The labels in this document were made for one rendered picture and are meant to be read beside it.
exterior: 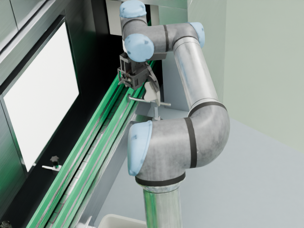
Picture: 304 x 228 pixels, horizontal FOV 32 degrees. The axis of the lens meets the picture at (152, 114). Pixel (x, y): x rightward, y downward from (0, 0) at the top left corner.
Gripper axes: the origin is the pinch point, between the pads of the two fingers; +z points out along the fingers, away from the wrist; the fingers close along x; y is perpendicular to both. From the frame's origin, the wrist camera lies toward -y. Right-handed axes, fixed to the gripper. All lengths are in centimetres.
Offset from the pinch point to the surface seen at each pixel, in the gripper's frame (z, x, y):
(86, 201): 22.5, 3.3, 31.9
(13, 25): -31.9, -22.4, 27.9
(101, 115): 18.6, -20.1, 3.7
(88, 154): 22.7, -11.9, 17.8
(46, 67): -12.5, -22.6, 20.4
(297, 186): 34, 46, -28
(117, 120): 16.9, -12.2, 2.4
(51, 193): 15.5, -2.3, 40.3
